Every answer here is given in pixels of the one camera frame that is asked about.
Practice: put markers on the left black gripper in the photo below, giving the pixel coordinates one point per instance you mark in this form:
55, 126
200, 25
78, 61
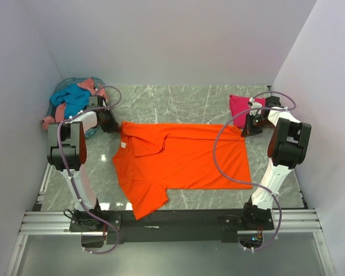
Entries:
114, 127

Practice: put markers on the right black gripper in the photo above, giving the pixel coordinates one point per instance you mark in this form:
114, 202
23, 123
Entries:
248, 129

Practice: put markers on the orange t-shirt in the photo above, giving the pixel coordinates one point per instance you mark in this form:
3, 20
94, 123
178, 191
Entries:
154, 158

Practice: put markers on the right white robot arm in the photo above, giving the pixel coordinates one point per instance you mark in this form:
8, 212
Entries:
287, 149

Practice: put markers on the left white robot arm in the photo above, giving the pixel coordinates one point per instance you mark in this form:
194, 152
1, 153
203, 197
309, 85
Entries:
67, 152

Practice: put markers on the folded magenta t-shirt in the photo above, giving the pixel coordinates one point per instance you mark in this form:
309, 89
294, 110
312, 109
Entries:
238, 104

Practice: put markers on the blue t-shirt in basket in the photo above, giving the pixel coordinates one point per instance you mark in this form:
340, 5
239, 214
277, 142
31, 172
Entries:
74, 97

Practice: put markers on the pink t-shirt in basket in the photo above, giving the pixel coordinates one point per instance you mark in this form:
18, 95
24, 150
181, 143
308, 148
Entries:
50, 120

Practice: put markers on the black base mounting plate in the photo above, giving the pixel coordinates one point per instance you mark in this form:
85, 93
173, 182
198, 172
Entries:
168, 225

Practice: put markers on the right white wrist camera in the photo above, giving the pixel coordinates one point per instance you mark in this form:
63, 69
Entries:
254, 106

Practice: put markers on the aluminium rail frame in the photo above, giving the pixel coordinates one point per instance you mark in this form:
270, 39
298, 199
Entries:
47, 218

